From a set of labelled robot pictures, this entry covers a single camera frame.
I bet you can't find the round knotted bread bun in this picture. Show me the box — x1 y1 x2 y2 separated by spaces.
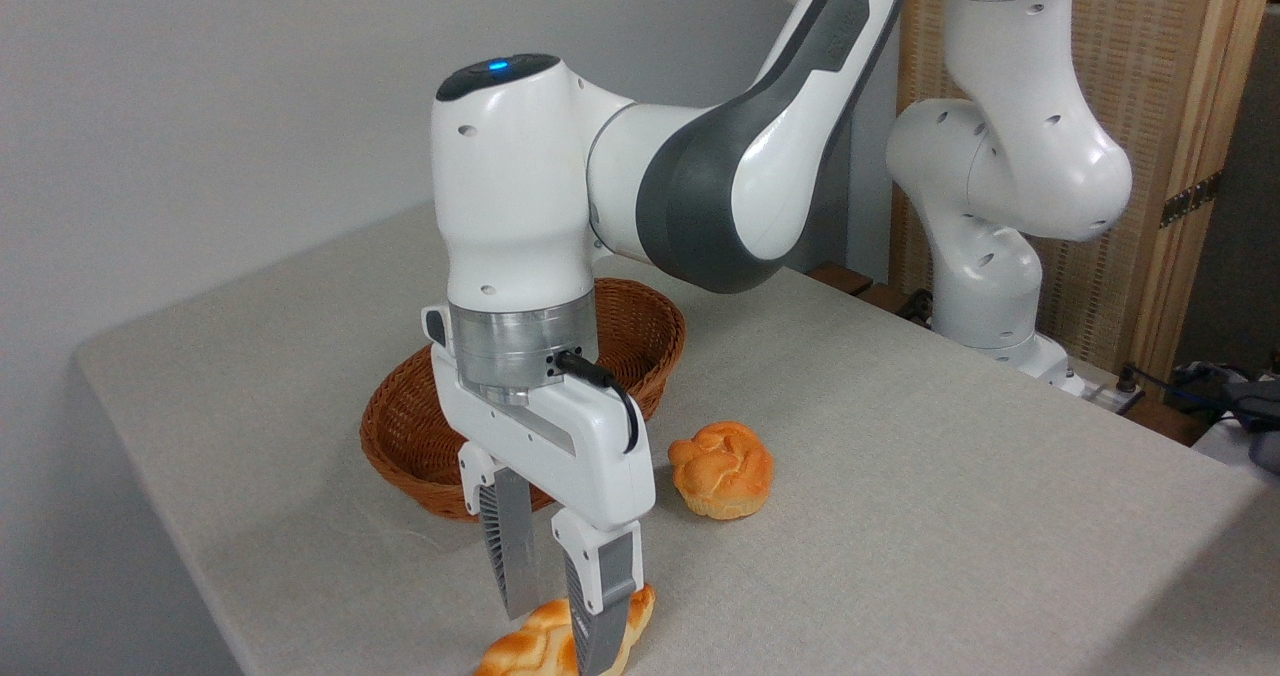
668 421 776 521

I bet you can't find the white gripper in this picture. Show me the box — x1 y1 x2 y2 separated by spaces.
421 304 658 676

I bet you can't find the black power cable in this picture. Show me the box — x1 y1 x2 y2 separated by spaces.
1118 361 1241 419

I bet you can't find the metal screen hinge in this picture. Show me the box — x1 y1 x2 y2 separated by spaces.
1160 171 1223 229

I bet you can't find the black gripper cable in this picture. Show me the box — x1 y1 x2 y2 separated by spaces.
555 351 641 455

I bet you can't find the dark blue-grey bag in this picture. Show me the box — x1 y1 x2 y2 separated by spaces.
1175 361 1280 473

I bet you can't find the long braided bread loaf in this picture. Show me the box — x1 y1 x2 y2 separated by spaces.
474 584 657 676

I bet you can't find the brown wicker oval basket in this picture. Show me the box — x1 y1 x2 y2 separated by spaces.
360 277 687 524

